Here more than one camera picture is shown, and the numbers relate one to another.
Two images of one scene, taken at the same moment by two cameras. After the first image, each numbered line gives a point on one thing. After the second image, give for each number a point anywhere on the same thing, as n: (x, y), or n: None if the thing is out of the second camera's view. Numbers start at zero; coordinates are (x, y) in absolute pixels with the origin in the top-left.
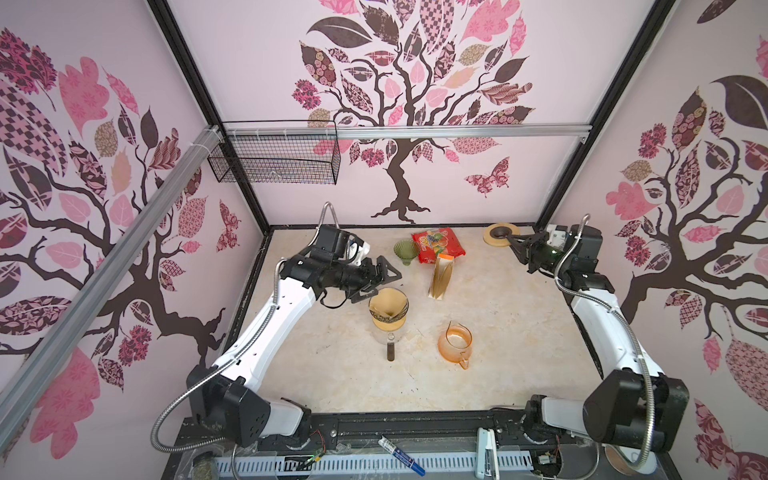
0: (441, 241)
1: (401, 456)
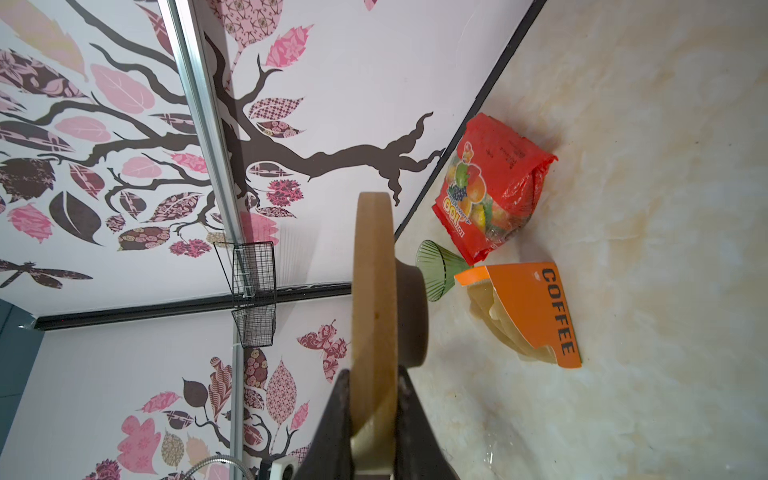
0: (492, 187)
1: None
